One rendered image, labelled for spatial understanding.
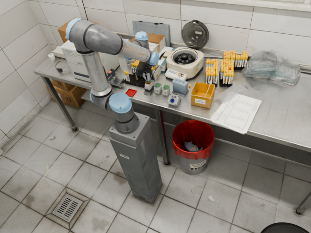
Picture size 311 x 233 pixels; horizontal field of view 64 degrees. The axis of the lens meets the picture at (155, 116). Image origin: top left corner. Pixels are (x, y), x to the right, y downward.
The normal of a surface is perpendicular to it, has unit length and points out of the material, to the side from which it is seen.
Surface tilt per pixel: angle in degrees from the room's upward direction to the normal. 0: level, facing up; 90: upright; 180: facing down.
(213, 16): 90
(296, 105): 0
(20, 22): 90
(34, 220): 0
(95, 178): 0
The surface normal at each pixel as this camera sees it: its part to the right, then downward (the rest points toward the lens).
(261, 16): -0.44, 0.71
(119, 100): 0.00, -0.55
